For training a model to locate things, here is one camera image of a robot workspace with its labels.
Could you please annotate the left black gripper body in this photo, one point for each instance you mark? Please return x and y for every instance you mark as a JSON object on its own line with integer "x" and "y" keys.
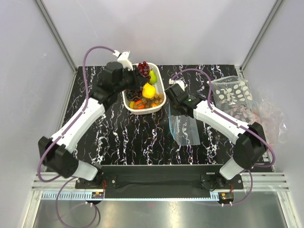
{"x": 130, "y": 80}

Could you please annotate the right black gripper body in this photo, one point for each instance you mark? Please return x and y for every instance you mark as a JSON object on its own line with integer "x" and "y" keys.
{"x": 174, "y": 108}

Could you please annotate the yellow pear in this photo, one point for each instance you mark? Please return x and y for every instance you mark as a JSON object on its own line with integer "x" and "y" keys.
{"x": 148, "y": 91}

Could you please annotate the clear zip top bag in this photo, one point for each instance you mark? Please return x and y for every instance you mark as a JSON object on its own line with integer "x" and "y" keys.
{"x": 183, "y": 128}

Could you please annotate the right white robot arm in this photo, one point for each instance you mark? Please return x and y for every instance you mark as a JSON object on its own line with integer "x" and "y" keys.
{"x": 248, "y": 139}

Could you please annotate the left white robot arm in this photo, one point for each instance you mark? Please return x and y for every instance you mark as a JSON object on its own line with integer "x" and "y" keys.
{"x": 56, "y": 152}

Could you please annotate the bag of white slices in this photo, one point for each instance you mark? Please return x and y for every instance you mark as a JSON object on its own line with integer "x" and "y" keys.
{"x": 230, "y": 91}

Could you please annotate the bag of pink slices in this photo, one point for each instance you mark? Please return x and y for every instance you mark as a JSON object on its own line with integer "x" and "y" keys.
{"x": 244, "y": 114}

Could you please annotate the crumpled clear plastic bag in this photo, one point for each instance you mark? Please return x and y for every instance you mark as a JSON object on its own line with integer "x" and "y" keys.
{"x": 273, "y": 120}

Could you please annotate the dark purple grape bunch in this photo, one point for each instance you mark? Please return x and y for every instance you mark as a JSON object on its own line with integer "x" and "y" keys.
{"x": 133, "y": 95}

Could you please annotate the red grape bunch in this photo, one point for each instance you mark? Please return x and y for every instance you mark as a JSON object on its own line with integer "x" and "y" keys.
{"x": 144, "y": 69}

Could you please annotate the green pear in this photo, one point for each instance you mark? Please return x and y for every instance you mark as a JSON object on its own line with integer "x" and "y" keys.
{"x": 152, "y": 77}

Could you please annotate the white perforated plastic basket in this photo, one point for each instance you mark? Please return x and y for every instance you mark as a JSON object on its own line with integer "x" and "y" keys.
{"x": 159, "y": 90}

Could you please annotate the orange fruit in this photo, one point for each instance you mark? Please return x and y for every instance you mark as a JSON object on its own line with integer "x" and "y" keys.
{"x": 140, "y": 104}

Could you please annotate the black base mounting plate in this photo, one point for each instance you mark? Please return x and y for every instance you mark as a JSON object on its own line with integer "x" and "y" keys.
{"x": 167, "y": 175}

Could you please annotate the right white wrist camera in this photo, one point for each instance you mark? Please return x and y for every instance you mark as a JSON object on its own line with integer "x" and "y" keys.
{"x": 178, "y": 82}

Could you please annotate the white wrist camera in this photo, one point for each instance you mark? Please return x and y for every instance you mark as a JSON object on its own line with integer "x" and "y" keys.
{"x": 124, "y": 59}
{"x": 178, "y": 82}

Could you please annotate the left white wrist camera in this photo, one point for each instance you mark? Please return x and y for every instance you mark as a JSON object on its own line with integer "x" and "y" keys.
{"x": 124, "y": 59}

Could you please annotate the aluminium frame rail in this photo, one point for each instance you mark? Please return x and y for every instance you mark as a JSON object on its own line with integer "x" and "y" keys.
{"x": 261, "y": 181}

